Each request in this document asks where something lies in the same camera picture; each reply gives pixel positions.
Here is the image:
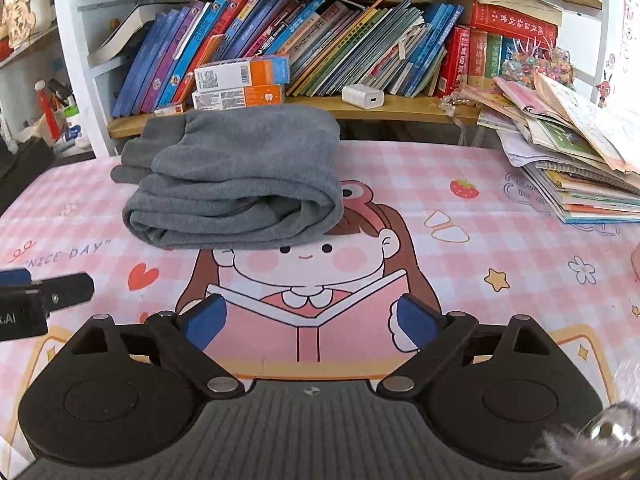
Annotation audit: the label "row of colourful books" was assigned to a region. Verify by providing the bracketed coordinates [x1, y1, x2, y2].
[111, 0, 562, 117]

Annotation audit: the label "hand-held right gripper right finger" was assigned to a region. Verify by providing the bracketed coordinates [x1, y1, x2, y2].
[375, 293, 563, 401]

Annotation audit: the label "flat orange white box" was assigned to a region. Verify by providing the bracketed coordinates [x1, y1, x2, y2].
[192, 85, 286, 111]

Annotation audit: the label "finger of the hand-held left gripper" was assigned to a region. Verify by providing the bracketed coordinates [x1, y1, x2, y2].
[0, 269, 32, 289]
[30, 273, 95, 318]

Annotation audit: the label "cartoon wall sticker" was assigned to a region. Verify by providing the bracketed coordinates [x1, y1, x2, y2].
[595, 52, 617, 109]

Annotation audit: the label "grey fleece pants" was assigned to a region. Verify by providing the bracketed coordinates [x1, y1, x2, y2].
[110, 105, 347, 252]

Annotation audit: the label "stack of paper booklets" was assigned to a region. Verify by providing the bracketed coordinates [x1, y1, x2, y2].
[462, 72, 640, 225]

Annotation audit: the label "white wooden bookshelf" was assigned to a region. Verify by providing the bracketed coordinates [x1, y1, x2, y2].
[0, 0, 617, 159]

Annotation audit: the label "large orange white box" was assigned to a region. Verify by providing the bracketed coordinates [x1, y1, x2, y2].
[194, 55, 291, 94]

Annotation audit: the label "pink checked cartoon table mat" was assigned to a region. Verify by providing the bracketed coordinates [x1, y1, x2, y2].
[0, 139, 640, 463]

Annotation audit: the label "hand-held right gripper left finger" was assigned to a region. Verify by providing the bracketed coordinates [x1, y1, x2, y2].
[65, 293, 247, 402]

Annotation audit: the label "colourful bead ornament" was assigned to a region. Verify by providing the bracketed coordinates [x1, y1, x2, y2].
[500, 40, 574, 87]

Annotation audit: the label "white charger plug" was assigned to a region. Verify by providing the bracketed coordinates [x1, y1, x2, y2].
[342, 85, 385, 111]

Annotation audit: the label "thick white paged book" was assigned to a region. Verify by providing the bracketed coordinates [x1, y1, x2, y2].
[90, 4, 169, 67]

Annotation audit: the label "silver bell with fur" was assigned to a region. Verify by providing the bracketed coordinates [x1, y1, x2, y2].
[542, 400, 640, 480]

